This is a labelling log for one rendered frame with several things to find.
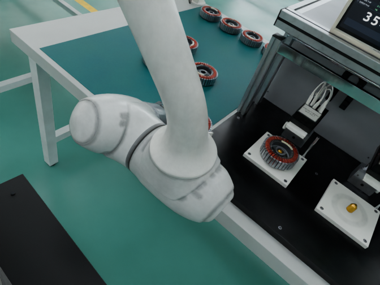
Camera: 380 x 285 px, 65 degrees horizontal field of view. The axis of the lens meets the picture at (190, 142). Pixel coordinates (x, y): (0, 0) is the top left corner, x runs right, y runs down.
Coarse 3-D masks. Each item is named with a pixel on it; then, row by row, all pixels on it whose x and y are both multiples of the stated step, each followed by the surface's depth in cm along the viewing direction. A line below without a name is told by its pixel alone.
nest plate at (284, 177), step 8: (264, 136) 95; (256, 144) 91; (248, 152) 88; (256, 152) 89; (256, 160) 87; (304, 160) 92; (264, 168) 85; (272, 168) 86; (296, 168) 89; (272, 176) 85; (280, 176) 85; (288, 176) 85; (280, 184) 84
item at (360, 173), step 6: (360, 168) 89; (354, 174) 90; (360, 174) 89; (348, 180) 92; (354, 180) 91; (360, 180) 89; (360, 186) 90; (366, 186) 89; (366, 192) 90; (372, 192) 89
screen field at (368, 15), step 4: (368, 12) 70; (364, 16) 71; (368, 16) 71; (372, 16) 70; (376, 16) 70; (364, 20) 71; (368, 20) 71; (372, 20) 70; (376, 20) 70; (372, 24) 71; (376, 24) 70
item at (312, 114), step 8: (304, 104) 87; (296, 112) 84; (304, 112) 84; (312, 112) 85; (296, 120) 85; (304, 120) 84; (312, 120) 83; (320, 120) 88; (288, 128) 85; (296, 128) 85; (304, 128) 85; (312, 128) 84; (304, 136) 84
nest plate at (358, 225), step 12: (336, 192) 86; (348, 192) 87; (324, 204) 82; (336, 204) 83; (348, 204) 84; (360, 204) 85; (324, 216) 80; (336, 216) 80; (348, 216) 81; (360, 216) 82; (372, 216) 83; (348, 228) 78; (360, 228) 79; (372, 228) 80; (360, 240) 76
